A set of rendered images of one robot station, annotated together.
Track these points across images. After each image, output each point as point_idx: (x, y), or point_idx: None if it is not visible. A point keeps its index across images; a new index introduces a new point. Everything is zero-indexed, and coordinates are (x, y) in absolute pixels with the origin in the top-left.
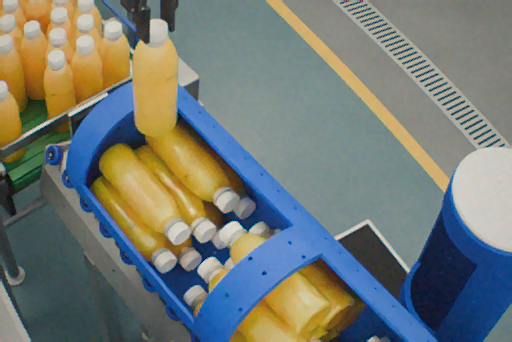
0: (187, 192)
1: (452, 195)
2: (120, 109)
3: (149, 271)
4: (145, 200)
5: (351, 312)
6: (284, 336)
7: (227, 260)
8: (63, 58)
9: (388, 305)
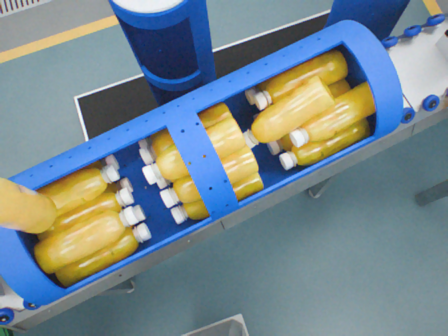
0: (93, 202)
1: (135, 12)
2: (11, 245)
3: (161, 245)
4: (99, 237)
5: None
6: (243, 156)
7: (158, 184)
8: None
9: (248, 75)
